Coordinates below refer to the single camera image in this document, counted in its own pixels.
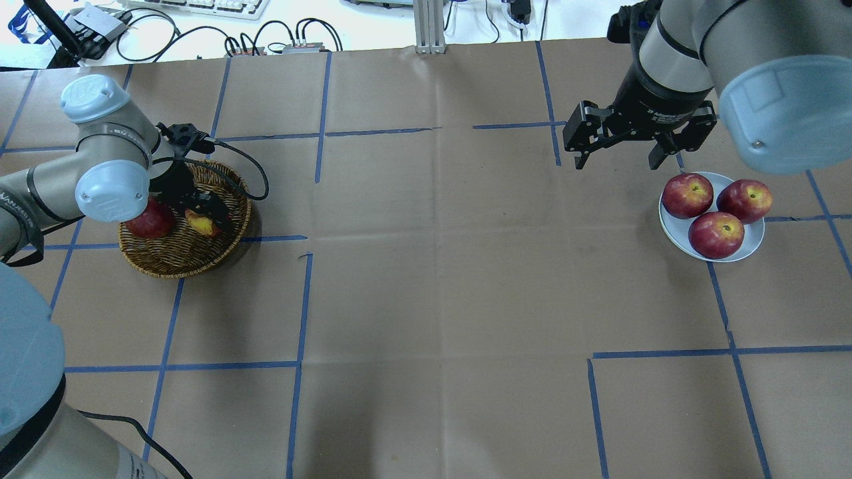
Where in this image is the red apple on plate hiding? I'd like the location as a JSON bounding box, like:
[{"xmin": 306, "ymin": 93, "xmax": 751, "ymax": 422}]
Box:
[
  {"xmin": 688, "ymin": 212, "xmax": 746, "ymax": 259},
  {"xmin": 716, "ymin": 179, "xmax": 775, "ymax": 224},
  {"xmin": 661, "ymin": 173, "xmax": 714, "ymax": 219}
]

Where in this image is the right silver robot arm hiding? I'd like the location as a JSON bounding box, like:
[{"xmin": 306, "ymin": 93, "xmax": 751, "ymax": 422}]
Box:
[{"xmin": 562, "ymin": 1, "xmax": 851, "ymax": 175}]

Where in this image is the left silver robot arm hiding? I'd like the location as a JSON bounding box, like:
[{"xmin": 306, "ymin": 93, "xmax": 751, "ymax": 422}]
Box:
[{"xmin": 15, "ymin": 222, "xmax": 246, "ymax": 478}]

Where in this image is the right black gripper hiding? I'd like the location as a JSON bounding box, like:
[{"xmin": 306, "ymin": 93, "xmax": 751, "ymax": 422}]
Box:
[{"xmin": 562, "ymin": 78, "xmax": 718, "ymax": 170}]

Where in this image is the white keyboard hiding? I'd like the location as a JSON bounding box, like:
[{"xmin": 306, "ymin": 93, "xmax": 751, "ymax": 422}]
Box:
[{"xmin": 118, "ymin": 1, "xmax": 271, "ymax": 21}]

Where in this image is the light blue plate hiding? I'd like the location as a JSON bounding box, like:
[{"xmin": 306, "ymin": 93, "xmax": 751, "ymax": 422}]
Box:
[{"xmin": 658, "ymin": 172, "xmax": 765, "ymax": 263}]

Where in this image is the woven wicker basket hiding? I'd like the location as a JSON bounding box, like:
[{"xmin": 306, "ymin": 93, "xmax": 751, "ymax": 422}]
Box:
[{"xmin": 118, "ymin": 166, "xmax": 253, "ymax": 279}]

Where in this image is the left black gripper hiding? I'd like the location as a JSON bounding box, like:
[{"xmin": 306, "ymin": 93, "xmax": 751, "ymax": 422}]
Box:
[{"xmin": 150, "ymin": 158, "xmax": 232, "ymax": 232}]

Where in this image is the yellow-red apple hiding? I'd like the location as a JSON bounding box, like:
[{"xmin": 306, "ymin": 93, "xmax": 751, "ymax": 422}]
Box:
[{"xmin": 184, "ymin": 208, "xmax": 222, "ymax": 238}]

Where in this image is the dark red apple in basket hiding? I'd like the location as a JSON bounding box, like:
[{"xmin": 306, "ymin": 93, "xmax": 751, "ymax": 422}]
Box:
[{"xmin": 124, "ymin": 196, "xmax": 176, "ymax": 239}]

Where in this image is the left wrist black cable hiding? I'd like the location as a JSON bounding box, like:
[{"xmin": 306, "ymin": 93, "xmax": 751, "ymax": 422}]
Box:
[{"xmin": 153, "ymin": 136, "xmax": 270, "ymax": 202}]

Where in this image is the aluminium frame post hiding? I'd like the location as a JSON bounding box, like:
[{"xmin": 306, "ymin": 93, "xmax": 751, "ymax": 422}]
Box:
[{"xmin": 413, "ymin": 0, "xmax": 447, "ymax": 55}]

